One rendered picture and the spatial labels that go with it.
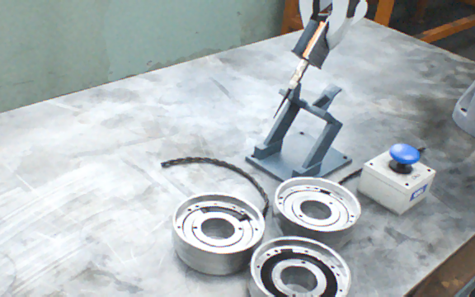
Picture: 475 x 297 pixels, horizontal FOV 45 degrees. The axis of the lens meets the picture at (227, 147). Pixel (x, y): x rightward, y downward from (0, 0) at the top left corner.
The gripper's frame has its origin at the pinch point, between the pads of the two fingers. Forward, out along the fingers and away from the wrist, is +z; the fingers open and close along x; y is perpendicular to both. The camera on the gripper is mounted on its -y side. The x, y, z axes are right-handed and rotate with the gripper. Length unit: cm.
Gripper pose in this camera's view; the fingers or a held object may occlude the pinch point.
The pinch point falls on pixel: (318, 36)
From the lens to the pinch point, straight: 76.1
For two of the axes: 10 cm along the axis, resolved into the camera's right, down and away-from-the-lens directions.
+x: -7.0, -4.4, 5.6
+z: -1.0, 8.4, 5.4
